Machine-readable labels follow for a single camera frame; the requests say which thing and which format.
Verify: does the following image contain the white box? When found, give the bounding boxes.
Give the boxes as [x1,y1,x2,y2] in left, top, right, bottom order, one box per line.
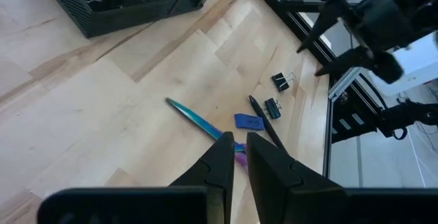
[368,32,438,97]

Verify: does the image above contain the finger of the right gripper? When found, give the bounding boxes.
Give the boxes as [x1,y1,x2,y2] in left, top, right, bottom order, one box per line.
[314,45,376,79]
[296,0,354,54]

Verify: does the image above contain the purple handled scissors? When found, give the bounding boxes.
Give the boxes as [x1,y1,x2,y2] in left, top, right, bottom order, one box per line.
[165,97,249,167]

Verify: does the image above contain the black table edge frame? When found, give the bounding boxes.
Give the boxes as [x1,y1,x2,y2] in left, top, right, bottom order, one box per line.
[243,0,335,187]

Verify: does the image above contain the black control box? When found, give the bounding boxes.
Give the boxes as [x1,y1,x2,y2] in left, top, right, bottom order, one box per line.
[330,83,386,145]

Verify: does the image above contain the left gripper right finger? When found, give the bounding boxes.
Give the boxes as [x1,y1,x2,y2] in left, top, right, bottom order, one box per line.
[246,131,348,224]

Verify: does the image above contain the black mesh desk organizer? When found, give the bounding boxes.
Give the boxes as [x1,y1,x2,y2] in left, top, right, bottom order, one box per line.
[36,0,218,39]

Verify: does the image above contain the black pen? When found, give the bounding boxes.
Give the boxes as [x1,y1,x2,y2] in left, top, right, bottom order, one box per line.
[248,94,289,152]

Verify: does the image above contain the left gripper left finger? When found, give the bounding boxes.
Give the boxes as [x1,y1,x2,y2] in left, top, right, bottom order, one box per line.
[169,131,236,224]

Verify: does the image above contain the violet blue eraser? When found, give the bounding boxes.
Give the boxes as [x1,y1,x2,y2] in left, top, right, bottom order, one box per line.
[233,112,266,131]

